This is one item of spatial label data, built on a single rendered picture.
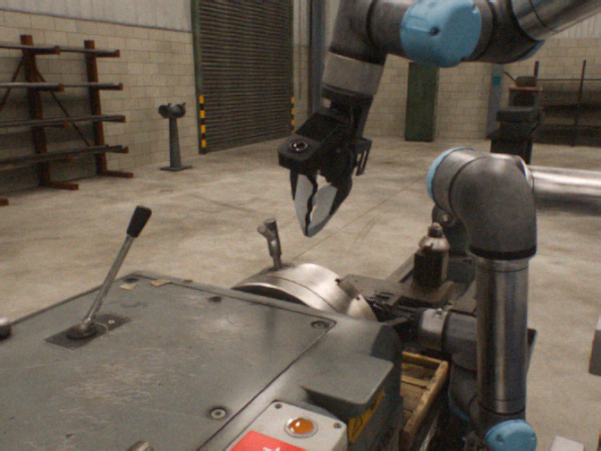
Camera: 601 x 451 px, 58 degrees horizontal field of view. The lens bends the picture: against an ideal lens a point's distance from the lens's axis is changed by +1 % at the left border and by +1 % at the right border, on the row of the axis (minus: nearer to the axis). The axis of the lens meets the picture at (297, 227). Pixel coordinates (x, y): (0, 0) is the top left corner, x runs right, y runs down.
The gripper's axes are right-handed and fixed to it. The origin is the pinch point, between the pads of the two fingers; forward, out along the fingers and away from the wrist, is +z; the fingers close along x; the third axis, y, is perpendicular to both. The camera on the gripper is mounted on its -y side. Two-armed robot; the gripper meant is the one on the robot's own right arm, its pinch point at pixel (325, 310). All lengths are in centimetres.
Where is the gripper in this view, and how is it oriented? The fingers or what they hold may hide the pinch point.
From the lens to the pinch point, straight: 114.6
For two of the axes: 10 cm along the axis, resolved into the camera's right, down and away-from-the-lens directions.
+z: -8.8, -1.3, 4.7
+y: 4.8, -2.3, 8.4
